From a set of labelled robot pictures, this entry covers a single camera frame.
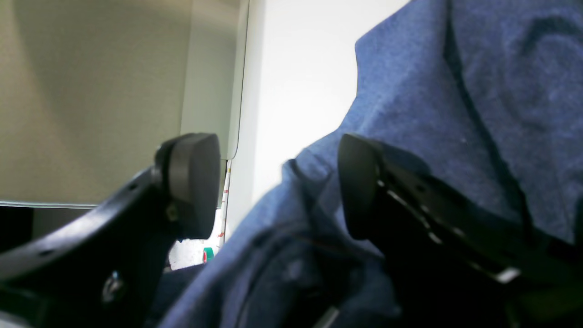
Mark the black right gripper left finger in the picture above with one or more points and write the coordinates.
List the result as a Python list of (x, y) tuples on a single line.
[(102, 270)]

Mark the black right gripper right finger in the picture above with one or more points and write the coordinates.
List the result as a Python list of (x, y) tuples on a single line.
[(453, 265)]

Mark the blue t-shirt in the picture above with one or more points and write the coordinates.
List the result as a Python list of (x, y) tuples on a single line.
[(484, 95)]

